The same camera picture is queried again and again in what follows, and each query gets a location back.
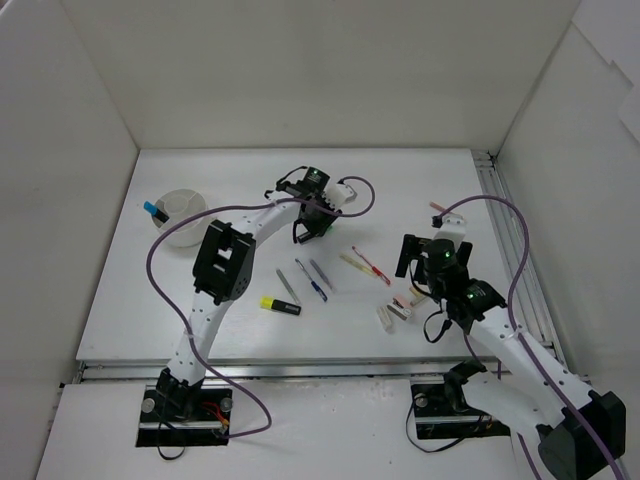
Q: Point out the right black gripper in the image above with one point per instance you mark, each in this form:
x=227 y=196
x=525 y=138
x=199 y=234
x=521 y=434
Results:
x=409 y=250

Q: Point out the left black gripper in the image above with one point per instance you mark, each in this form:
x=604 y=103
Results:
x=310 y=220

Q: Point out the pink pen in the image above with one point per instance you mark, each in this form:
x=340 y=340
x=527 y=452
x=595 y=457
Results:
x=437 y=206

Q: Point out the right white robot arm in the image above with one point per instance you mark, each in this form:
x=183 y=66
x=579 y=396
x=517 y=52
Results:
x=577 y=431

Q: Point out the beige yellow pen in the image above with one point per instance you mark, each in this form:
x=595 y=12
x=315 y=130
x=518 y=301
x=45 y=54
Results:
x=354 y=263

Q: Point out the aluminium rail right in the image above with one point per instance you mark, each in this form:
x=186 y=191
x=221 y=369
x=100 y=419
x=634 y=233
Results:
x=520 y=260

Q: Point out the blue gel pen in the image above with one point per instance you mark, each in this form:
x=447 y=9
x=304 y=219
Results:
x=311 y=280

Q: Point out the yellow cap highlighter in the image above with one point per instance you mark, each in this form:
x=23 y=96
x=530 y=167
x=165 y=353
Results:
x=280 y=306

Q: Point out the white round divided container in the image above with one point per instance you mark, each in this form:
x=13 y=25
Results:
x=180 y=205

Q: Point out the red gel pen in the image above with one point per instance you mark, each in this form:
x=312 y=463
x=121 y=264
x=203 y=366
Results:
x=381 y=275

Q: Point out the white eraser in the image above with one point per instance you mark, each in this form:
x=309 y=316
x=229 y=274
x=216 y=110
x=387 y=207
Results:
x=417 y=300

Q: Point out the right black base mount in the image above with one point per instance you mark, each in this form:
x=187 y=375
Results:
x=433 y=426

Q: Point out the aluminium rail front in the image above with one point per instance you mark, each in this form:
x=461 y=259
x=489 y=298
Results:
x=370 y=368

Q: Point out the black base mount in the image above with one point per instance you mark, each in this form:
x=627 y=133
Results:
x=433 y=426
x=206 y=424

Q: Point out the aluminium rail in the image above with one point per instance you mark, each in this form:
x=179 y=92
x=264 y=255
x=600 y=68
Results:
x=370 y=368
x=520 y=260

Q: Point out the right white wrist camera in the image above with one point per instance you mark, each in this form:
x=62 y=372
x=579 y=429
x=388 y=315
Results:
x=450 y=227

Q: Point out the grey purple pen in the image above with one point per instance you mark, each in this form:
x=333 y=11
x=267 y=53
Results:
x=322 y=275

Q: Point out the blue cap highlighter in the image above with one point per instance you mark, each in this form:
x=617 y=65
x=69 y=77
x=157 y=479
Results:
x=155 y=212

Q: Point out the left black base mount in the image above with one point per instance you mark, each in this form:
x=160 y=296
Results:
x=206 y=424

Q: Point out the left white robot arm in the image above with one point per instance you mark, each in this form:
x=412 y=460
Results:
x=224 y=265

